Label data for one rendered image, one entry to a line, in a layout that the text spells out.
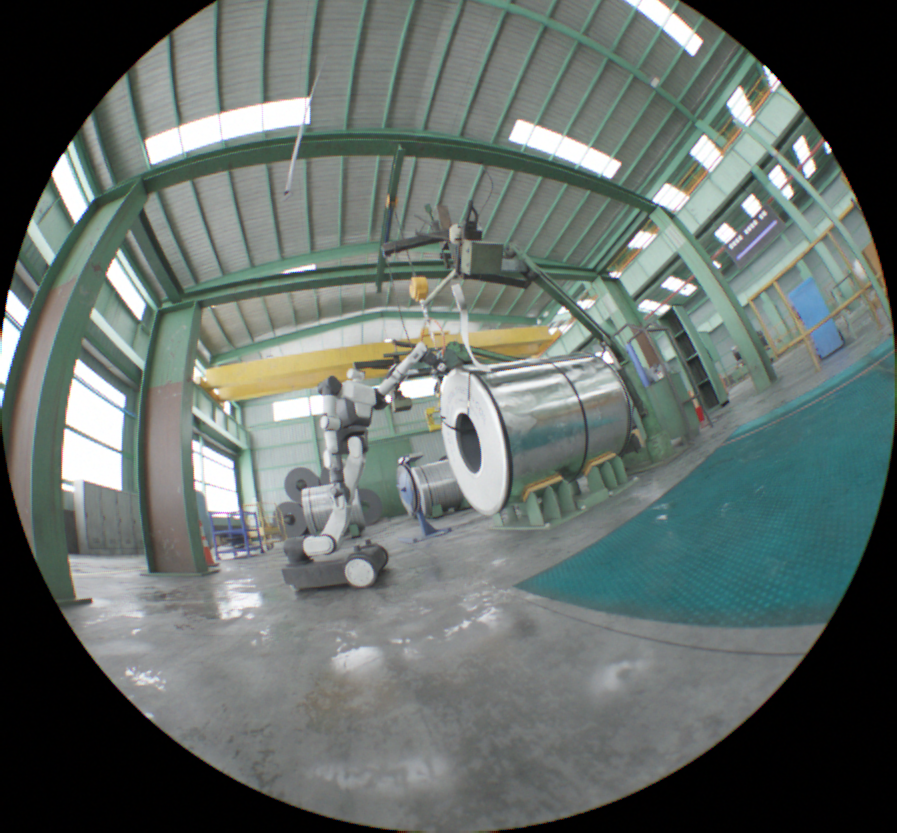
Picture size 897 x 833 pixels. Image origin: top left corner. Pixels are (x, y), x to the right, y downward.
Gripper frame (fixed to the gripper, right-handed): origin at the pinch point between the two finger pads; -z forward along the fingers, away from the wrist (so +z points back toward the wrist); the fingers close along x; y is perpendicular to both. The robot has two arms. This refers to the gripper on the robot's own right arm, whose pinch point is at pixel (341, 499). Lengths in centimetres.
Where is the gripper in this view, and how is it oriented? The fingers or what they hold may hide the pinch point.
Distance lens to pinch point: 187.3
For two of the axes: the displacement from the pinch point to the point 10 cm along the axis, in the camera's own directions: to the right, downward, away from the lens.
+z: -2.9, -8.4, 4.6
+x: 7.5, -5.0, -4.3
